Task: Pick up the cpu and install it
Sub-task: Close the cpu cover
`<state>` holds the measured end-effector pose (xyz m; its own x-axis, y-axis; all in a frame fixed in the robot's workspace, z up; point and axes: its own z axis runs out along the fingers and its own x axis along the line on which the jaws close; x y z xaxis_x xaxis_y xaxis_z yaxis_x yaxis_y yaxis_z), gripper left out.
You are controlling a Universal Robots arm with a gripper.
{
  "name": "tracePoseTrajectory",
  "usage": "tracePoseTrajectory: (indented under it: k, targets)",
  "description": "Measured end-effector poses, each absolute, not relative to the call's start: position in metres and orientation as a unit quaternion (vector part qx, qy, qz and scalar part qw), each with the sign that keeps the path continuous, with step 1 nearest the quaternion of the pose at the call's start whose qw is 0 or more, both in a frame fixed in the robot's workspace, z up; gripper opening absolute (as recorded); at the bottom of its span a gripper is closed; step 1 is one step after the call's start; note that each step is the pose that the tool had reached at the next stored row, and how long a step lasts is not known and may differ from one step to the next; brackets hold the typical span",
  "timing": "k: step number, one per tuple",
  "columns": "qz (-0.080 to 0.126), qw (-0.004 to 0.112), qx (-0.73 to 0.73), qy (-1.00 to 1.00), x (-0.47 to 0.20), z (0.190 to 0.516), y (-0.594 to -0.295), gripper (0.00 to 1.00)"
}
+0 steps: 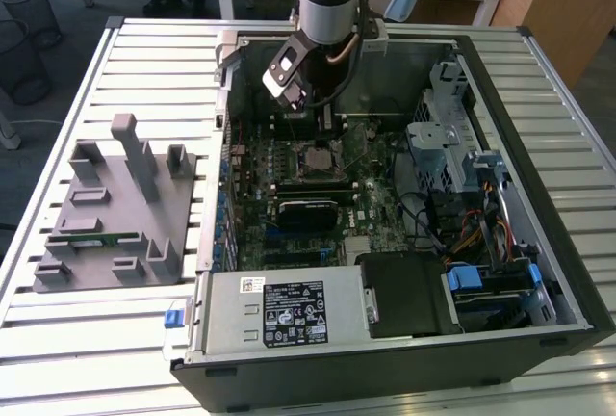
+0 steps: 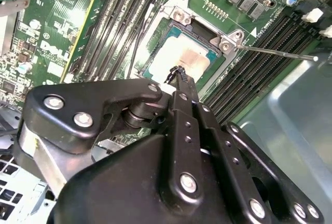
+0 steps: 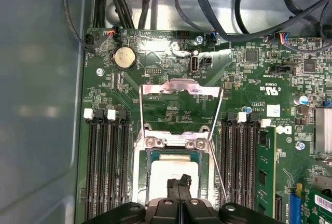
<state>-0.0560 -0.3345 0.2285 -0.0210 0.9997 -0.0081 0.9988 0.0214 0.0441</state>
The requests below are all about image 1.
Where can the silver CPU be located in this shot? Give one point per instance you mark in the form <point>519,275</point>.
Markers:
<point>320,161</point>

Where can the grey bracket wrist camera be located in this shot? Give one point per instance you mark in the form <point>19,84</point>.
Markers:
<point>375,40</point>

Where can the grey parts rack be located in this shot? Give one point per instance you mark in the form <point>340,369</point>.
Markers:
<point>168,214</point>

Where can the black graphics card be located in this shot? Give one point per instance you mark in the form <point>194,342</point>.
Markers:
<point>308,216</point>

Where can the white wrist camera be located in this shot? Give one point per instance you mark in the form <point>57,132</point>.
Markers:
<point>284,69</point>

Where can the black mesh wastebasket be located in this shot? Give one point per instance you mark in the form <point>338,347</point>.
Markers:
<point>29,11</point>
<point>24,74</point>

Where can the silver drive cage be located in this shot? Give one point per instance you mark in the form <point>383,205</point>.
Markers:
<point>428,141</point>

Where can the green motherboard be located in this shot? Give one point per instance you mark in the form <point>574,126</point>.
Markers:
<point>380,204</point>

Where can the black RAM slot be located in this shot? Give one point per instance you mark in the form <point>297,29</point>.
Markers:
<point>305,118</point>
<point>305,123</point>
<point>313,194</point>
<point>313,189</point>
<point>346,200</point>
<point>305,129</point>
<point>313,184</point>

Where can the silver chipset heatsink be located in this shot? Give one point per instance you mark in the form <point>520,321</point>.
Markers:
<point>357,246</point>

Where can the blue case release latch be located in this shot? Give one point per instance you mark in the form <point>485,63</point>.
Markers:
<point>174,318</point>

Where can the thin metal locking lever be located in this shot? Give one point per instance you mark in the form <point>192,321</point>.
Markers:
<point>360,156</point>
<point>291,128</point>

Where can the blue plastic latch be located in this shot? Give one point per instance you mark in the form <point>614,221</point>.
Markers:
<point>533,281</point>

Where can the black open PC case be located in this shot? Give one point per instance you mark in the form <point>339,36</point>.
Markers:
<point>433,377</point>

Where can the black hard disk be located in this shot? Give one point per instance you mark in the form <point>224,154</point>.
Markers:
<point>491,310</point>

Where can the wooden cabinet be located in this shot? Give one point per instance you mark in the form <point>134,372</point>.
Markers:
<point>568,11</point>

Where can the green RAM stick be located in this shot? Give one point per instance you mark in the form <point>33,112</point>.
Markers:
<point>96,240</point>

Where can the CPU socket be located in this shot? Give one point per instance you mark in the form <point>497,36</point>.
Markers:
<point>299,174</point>

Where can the silver power supply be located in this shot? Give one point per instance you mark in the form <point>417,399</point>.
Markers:
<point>231,319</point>

